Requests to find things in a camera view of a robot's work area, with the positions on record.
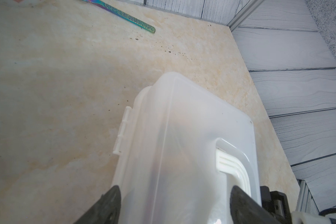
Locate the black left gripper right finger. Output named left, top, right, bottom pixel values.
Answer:
left=230, top=185, right=280, bottom=224

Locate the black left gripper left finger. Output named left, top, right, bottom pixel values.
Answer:
left=74, top=185, right=121, bottom=224

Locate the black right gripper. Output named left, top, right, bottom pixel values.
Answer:
left=260, top=186, right=292, bottom=224

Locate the white toolbox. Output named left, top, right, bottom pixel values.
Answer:
left=112, top=72, right=261, bottom=224

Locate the teal pen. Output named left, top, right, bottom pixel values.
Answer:
left=83, top=0, right=156, bottom=34

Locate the right aluminium frame post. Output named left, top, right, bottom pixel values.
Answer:
left=228, top=0, right=265, bottom=32

